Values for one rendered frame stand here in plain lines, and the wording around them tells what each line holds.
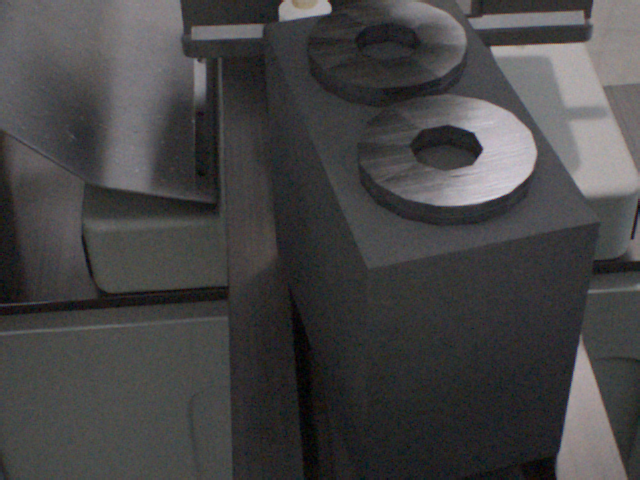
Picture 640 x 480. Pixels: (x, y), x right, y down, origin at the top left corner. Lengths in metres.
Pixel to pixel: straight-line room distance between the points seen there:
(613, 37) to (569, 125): 1.62
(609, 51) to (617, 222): 1.63
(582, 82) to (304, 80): 0.56
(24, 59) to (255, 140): 0.22
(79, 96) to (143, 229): 0.13
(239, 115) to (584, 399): 0.37
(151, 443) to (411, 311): 0.69
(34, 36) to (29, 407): 0.36
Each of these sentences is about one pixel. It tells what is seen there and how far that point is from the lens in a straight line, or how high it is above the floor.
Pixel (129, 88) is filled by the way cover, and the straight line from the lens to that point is 1.11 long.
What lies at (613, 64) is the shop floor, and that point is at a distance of 2.68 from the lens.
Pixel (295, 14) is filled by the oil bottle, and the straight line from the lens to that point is 0.93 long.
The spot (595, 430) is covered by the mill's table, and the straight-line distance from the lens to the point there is 0.75.
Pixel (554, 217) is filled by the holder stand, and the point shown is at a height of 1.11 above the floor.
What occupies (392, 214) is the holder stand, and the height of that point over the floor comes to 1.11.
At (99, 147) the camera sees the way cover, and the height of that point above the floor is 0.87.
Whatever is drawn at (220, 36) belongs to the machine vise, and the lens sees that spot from 1.04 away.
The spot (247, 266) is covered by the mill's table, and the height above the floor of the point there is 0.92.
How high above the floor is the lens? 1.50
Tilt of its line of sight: 43 degrees down
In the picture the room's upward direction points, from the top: 2 degrees counter-clockwise
